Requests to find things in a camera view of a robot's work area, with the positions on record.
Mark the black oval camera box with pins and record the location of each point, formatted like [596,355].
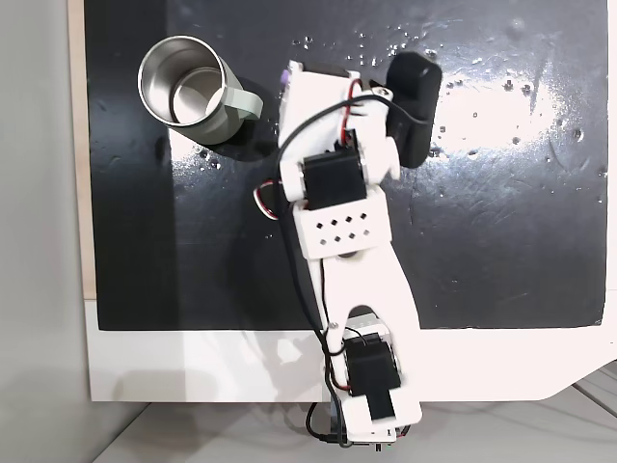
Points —
[413,84]

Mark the black table mat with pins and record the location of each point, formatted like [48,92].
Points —
[482,217]

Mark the pale green steel mug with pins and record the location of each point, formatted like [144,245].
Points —
[193,91]

